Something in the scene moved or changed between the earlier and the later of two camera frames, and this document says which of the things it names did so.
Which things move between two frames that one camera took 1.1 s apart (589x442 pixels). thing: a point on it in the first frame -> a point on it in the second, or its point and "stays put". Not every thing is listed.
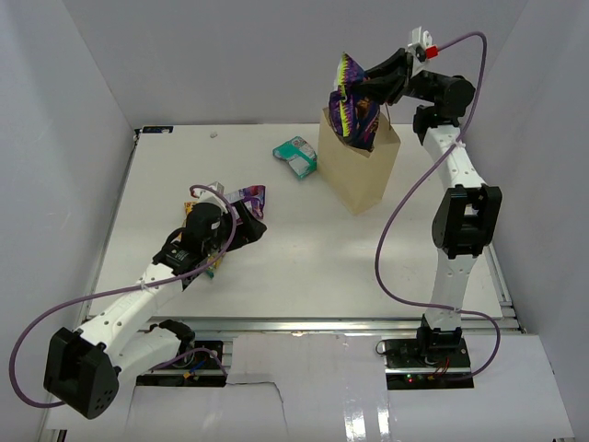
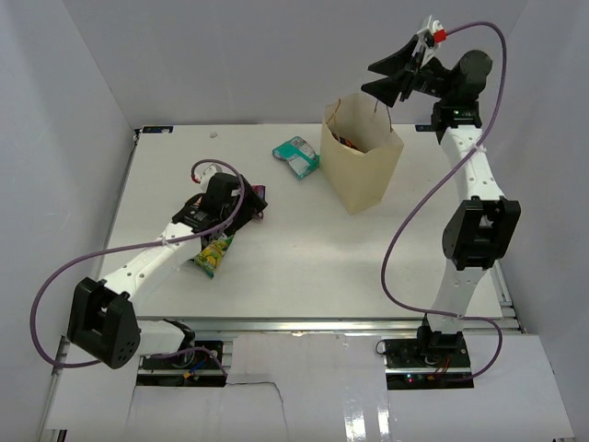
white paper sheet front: [332, 388] stays put
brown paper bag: [357, 176] stays put
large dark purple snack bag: [354, 117] -> [344, 141]
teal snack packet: [299, 154] stays put
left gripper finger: [248, 228] -> [255, 202]
